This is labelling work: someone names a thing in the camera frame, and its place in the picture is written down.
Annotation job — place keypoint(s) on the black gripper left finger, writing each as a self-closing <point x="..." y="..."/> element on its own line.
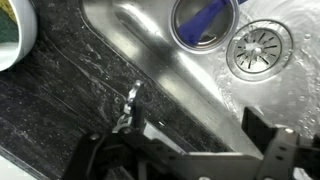
<point x="137" y="110"/>

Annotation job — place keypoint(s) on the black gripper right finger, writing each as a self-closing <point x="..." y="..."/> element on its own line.
<point x="262" y="133"/>

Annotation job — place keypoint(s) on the blue cup with handle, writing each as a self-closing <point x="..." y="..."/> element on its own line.
<point x="200" y="26"/>

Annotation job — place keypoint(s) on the chrome sink faucet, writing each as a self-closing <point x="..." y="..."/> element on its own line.
<point x="126" y="119"/>

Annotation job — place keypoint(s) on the stainless steel sink basin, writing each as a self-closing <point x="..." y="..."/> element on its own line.
<point x="139" y="30"/>

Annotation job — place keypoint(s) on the round metal sink drain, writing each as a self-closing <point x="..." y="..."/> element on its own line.
<point x="259" y="50"/>

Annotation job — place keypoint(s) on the white bowl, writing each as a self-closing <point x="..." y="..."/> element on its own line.
<point x="18" y="31"/>

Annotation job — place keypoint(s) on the green yellow sponge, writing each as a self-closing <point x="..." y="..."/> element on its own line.
<point x="8" y="25"/>

